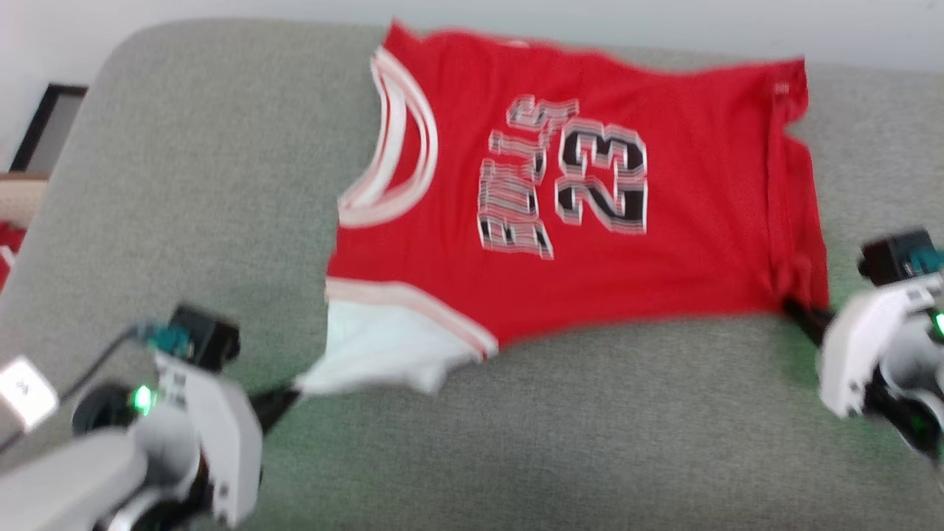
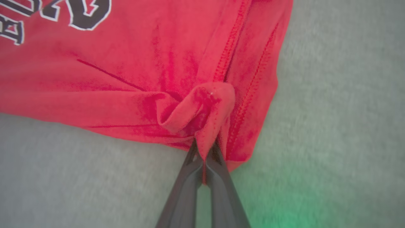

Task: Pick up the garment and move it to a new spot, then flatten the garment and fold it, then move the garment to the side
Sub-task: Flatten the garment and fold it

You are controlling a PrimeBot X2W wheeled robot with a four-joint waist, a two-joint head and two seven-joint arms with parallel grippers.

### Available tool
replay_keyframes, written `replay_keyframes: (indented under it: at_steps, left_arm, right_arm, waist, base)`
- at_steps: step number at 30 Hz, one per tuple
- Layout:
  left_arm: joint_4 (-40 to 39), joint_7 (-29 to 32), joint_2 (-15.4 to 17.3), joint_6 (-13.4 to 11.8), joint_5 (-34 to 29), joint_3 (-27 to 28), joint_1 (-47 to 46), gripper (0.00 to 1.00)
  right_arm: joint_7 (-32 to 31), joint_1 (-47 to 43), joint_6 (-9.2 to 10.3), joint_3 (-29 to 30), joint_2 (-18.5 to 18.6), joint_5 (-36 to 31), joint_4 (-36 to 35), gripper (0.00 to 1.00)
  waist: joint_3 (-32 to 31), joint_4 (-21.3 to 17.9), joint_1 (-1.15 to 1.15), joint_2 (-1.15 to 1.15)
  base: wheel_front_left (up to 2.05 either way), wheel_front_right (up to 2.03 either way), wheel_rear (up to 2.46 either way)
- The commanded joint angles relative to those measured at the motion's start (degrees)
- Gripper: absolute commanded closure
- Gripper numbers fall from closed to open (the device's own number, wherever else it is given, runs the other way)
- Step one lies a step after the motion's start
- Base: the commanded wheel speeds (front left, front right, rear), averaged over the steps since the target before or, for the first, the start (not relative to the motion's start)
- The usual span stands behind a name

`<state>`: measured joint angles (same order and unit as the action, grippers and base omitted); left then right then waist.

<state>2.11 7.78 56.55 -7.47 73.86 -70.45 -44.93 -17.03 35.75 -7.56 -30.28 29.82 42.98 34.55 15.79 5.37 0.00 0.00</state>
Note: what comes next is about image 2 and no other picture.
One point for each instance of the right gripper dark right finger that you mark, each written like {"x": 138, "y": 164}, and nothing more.
{"x": 226, "y": 196}

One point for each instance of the red white striped garment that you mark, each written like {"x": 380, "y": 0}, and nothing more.
{"x": 126, "y": 69}

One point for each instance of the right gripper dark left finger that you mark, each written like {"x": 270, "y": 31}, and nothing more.
{"x": 183, "y": 196}

